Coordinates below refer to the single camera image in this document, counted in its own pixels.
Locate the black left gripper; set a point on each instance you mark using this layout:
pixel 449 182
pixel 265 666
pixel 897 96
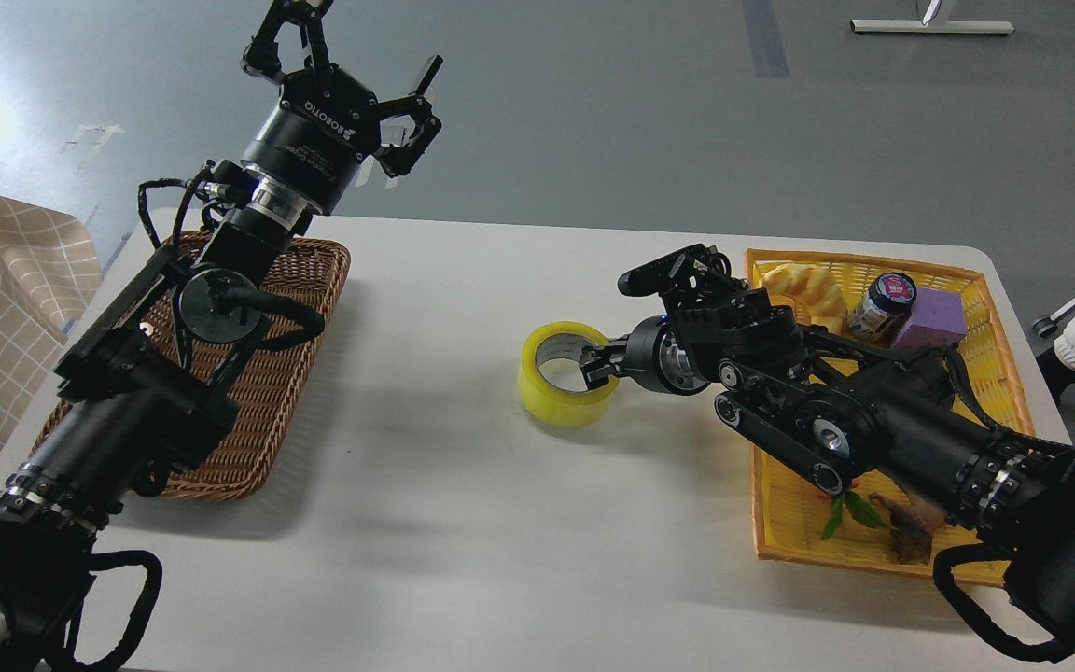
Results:
pixel 314 135

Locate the yellow plastic basket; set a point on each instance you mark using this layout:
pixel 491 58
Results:
pixel 789 515

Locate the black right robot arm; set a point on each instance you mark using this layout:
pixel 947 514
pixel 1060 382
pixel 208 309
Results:
pixel 831 408

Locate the yellow tape roll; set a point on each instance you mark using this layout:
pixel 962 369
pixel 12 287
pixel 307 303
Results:
pixel 551 403

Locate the brown toy animal figure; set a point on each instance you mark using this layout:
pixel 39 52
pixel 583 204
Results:
pixel 914 523

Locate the toy croissant bread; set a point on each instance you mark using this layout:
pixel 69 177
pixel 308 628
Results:
pixel 813 290

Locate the orange toy carrot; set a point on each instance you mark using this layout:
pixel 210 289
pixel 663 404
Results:
pixel 871 510

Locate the purple foam block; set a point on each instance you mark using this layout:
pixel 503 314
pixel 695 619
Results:
pixel 937 319

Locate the white metal stand base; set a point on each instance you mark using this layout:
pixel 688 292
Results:
pixel 932 18

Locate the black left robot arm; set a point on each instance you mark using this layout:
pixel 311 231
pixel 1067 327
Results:
pixel 149 381

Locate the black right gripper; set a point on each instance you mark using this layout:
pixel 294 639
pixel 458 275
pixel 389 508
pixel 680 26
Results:
pixel 650 356

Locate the small dark jar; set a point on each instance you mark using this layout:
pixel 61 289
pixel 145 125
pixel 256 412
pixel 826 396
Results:
pixel 887 302

